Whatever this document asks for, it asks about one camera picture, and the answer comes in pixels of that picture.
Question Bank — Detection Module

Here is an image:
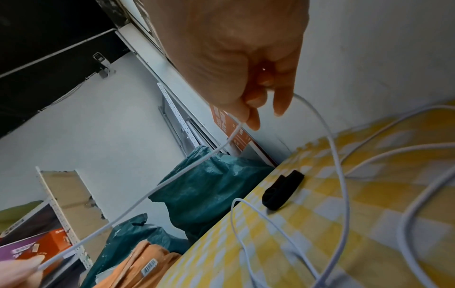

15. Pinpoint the white metal shelf rack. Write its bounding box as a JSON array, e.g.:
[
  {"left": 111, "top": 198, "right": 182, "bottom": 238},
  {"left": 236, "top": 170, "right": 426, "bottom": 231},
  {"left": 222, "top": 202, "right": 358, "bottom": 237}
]
[{"left": 0, "top": 166, "right": 111, "bottom": 271}]

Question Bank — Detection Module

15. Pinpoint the red box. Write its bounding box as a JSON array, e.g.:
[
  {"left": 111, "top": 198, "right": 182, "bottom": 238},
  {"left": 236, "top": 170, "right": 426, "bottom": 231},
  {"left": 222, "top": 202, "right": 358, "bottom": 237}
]
[{"left": 15, "top": 229, "right": 77, "bottom": 278}]

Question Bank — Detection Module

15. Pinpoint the grey metal frame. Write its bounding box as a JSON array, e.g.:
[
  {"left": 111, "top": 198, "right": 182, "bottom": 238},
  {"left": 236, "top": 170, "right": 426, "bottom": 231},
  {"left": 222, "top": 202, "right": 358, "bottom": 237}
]
[{"left": 159, "top": 95, "right": 188, "bottom": 157}]

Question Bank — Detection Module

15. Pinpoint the orange poster board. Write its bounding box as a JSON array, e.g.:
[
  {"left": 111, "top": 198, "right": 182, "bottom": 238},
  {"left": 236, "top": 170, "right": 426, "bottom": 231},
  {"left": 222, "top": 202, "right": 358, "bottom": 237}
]
[{"left": 209, "top": 104, "right": 256, "bottom": 154}]

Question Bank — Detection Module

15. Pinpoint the white cable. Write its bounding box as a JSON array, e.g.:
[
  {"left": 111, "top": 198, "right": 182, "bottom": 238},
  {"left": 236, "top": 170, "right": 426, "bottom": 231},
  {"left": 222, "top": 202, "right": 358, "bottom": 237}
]
[{"left": 37, "top": 93, "right": 455, "bottom": 288}]

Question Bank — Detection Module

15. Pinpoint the person's left hand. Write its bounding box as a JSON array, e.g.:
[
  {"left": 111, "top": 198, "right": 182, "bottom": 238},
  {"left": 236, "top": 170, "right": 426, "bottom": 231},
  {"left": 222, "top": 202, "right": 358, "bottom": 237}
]
[{"left": 0, "top": 254, "right": 46, "bottom": 288}]

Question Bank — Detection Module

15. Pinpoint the yellow checkered tablecloth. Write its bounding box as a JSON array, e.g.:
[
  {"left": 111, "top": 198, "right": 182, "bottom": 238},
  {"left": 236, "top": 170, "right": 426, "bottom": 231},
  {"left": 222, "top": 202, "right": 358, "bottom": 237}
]
[{"left": 152, "top": 100, "right": 455, "bottom": 288}]

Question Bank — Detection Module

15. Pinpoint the person's right hand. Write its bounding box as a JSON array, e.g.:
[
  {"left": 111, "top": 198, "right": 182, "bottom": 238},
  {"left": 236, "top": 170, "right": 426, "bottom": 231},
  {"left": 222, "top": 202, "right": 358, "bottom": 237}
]
[{"left": 141, "top": 0, "right": 311, "bottom": 131}]

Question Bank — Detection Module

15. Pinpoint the bundle of leaning boards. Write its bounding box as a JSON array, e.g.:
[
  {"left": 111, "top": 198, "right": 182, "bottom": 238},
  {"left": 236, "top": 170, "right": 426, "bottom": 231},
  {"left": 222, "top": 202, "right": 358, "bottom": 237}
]
[{"left": 183, "top": 118, "right": 232, "bottom": 155}]

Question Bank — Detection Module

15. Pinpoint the purple box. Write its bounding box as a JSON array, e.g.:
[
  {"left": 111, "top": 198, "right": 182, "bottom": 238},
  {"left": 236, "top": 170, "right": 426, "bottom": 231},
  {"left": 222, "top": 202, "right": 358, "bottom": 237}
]
[{"left": 0, "top": 231, "right": 52, "bottom": 262}]

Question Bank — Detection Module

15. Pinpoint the large grey board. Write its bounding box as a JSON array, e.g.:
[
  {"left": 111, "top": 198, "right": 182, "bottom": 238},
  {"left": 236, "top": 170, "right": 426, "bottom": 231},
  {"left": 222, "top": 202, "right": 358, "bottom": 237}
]
[{"left": 255, "top": 0, "right": 455, "bottom": 164}]

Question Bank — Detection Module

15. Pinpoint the tall crumpled green sack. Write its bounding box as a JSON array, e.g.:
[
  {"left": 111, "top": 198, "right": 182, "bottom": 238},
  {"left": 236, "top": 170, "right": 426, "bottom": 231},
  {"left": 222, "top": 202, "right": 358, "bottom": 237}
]
[{"left": 79, "top": 213, "right": 193, "bottom": 288}]

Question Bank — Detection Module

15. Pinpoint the orange woven sack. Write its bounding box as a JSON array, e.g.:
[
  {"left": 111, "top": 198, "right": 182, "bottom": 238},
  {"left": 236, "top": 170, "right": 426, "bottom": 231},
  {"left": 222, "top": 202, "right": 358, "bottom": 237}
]
[{"left": 93, "top": 239, "right": 183, "bottom": 288}]

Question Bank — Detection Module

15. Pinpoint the small grey wall device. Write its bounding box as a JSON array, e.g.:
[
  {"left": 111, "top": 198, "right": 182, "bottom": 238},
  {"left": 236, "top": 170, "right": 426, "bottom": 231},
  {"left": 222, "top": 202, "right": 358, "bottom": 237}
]
[{"left": 92, "top": 52, "right": 116, "bottom": 79}]

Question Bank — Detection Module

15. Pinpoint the small pale leaning board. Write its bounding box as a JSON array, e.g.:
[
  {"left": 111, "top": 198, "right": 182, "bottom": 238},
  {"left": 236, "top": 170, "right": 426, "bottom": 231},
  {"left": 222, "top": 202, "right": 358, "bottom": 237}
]
[{"left": 241, "top": 140, "right": 280, "bottom": 167}]

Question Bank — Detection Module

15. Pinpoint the black strap loop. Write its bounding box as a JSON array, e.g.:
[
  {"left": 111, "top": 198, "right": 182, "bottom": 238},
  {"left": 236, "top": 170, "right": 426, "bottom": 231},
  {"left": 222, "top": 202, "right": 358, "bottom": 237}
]
[{"left": 261, "top": 169, "right": 306, "bottom": 211}]

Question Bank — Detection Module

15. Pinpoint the upright open green sack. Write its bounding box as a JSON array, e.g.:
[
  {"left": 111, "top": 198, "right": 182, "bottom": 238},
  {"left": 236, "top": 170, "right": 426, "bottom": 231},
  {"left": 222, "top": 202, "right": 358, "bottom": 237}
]
[{"left": 148, "top": 145, "right": 276, "bottom": 240}]

